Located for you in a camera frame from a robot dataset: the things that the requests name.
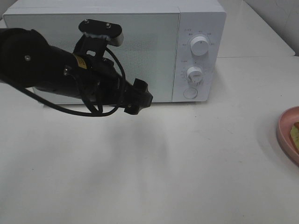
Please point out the white microwave door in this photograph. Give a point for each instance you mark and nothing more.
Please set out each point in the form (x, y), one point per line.
(148, 51)

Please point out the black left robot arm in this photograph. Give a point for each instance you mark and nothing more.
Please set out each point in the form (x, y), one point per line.
(27, 60)

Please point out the sandwich with lettuce and bacon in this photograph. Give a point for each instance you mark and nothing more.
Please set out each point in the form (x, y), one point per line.
(294, 134)

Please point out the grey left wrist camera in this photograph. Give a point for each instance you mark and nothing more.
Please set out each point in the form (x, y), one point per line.
(102, 30)

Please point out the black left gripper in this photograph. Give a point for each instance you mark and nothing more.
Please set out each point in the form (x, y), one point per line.
(101, 80)

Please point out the pink round plate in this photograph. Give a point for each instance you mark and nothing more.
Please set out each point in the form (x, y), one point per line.
(283, 133)

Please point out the round white door button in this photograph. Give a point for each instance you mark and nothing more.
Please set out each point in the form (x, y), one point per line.
(190, 93)

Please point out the white microwave oven body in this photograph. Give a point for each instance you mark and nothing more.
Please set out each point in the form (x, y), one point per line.
(196, 17)

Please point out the upper white power knob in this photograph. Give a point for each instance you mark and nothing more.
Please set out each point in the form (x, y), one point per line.
(199, 45)

